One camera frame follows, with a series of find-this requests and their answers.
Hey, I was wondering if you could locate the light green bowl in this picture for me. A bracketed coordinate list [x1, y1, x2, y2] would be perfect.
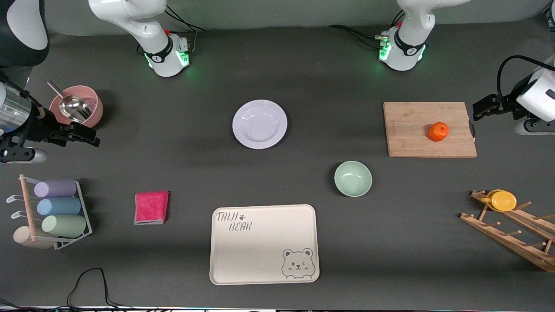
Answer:
[334, 161, 373, 198]

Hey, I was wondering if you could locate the pink folded cloth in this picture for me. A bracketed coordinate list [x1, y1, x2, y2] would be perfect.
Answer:
[134, 191, 170, 225]

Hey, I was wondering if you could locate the thin black table cable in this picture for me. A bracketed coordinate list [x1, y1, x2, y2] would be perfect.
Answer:
[66, 267, 131, 309]

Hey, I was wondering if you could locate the beige bear print tray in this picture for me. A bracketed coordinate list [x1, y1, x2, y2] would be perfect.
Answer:
[209, 204, 320, 286]

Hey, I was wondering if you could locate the black arm base cable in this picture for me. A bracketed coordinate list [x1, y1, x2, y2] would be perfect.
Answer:
[326, 11, 407, 49]
[164, 4, 207, 55]

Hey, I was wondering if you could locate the wooden peg mug rack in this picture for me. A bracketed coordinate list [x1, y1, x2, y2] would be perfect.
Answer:
[460, 190, 555, 273]

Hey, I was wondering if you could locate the pink bowl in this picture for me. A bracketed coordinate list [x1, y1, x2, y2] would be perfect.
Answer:
[49, 85, 104, 131]

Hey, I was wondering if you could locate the blue cup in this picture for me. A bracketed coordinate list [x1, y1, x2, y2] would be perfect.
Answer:
[36, 197, 82, 216]

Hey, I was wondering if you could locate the pale green cup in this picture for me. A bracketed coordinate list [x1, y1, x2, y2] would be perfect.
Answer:
[41, 215, 87, 238]

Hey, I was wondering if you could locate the white round plate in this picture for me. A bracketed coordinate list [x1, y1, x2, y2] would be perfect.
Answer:
[232, 99, 288, 150]

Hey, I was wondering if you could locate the black right arm base cable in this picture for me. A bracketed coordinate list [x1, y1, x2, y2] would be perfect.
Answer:
[164, 4, 207, 55]

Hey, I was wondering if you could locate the bamboo cutting board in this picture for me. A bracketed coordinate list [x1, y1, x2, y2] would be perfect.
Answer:
[383, 102, 478, 158]

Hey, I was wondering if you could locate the metal scoop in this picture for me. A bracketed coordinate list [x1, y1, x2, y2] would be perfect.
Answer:
[47, 81, 93, 124]

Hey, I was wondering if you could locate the black left arm base cable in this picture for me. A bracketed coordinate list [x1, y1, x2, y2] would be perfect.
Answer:
[326, 11, 407, 49]

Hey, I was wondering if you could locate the purple cup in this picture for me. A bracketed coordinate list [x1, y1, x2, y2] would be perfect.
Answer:
[34, 179, 78, 198]

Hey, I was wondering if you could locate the white wire cup rack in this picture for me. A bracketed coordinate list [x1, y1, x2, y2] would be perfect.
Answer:
[6, 174, 93, 250]

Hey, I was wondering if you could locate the orange fruit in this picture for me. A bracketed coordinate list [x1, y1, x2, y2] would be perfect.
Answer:
[428, 122, 450, 142]

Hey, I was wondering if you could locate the yellow mug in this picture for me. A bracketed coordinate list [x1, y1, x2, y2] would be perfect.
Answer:
[480, 189, 517, 212]

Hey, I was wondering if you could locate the beige cup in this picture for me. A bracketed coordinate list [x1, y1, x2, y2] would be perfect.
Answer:
[13, 226, 55, 250]

